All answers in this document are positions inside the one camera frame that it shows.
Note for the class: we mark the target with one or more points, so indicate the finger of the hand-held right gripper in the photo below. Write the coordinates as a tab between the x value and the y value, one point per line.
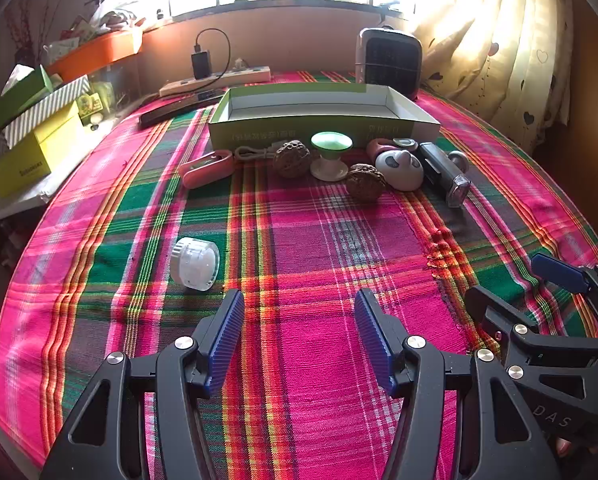
559	270
484	302

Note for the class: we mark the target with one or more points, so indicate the grey fan heater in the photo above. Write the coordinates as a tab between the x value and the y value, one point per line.
389	60

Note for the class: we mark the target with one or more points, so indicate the pink green plaid cloth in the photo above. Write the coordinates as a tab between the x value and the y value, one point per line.
299	240

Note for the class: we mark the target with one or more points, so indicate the white side shelf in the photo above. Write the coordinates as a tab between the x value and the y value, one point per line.
9	205

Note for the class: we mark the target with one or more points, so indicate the black phone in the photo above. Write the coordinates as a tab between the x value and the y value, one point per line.
179	108

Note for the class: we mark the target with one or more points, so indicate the pink plastic case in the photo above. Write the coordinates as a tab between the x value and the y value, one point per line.
204	175

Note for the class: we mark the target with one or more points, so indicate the white round puck light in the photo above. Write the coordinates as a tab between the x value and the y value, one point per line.
194	262

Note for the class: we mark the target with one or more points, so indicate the person's right hand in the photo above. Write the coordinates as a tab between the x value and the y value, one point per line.
563	447

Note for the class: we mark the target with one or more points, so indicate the green white mushroom lamp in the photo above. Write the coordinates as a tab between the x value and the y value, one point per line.
329	141

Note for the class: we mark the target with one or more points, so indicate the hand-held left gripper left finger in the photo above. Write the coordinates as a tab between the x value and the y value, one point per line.
226	340

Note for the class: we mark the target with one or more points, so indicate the beige power strip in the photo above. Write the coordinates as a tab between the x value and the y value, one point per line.
239	76

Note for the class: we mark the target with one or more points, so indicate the black power adapter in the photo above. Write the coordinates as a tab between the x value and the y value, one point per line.
201	64

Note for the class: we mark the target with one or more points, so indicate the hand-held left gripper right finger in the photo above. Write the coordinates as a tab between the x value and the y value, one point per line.
374	340

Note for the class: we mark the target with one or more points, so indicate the orange tray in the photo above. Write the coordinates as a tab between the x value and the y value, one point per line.
114	47

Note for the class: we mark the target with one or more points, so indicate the brown walnut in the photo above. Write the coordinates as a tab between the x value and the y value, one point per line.
291	159
365	183

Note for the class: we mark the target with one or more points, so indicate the green white cardboard box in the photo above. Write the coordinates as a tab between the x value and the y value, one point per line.
329	127

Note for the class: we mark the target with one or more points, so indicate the red twig branches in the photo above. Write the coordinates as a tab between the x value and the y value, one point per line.
24	35

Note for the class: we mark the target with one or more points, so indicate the yellow cardboard box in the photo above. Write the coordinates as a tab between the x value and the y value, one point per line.
29	160

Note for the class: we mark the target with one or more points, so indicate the black bike light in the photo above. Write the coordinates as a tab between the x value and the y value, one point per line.
444	175

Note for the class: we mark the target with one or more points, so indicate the cream heart print curtain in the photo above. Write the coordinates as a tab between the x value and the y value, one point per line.
504	50

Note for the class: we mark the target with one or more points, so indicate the white ball knob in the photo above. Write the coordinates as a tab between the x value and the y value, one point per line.
460	160

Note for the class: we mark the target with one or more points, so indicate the pink green oval gadget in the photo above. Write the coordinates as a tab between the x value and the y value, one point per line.
379	147

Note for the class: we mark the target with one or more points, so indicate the small yellow green packet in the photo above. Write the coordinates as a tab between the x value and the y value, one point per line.
90	104

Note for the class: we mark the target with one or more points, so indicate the white plastic bag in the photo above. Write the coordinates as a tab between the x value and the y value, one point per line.
111	12

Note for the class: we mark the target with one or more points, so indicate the white panda gadget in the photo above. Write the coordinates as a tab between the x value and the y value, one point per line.
399	172

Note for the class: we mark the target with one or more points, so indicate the white plug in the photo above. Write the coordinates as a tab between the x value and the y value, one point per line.
239	64

